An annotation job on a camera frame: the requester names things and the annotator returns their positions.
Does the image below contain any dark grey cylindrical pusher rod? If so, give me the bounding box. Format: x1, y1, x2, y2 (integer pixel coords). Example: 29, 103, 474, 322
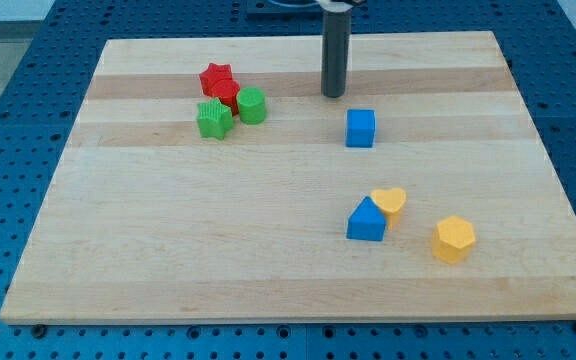
321, 9, 352, 98

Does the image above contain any yellow hexagon block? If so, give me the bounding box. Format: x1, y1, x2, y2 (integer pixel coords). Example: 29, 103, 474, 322
431, 216, 476, 264

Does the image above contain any red star block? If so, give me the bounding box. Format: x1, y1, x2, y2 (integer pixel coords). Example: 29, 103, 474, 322
199, 63, 232, 96

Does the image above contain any green cylinder block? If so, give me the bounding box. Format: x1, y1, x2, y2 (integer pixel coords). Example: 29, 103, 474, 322
236, 87, 267, 125

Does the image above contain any blue triangular prism block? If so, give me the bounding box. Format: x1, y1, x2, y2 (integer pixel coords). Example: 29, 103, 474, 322
346, 197, 387, 242

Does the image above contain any red cylinder block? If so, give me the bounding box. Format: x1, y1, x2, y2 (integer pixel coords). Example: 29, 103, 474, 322
211, 79, 240, 116

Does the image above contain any blue cube block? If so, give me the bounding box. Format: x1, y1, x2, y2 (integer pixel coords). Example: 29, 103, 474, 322
345, 109, 376, 148

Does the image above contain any wooden board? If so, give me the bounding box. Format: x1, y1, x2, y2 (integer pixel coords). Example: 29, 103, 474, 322
0, 31, 576, 325

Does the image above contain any yellow heart block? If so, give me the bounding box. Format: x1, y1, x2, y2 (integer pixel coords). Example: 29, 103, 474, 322
370, 188, 407, 230

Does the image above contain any green star block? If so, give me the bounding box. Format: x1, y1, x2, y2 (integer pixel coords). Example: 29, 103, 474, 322
196, 98, 234, 140

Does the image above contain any white rod mount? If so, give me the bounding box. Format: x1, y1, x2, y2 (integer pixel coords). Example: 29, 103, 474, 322
316, 0, 363, 12

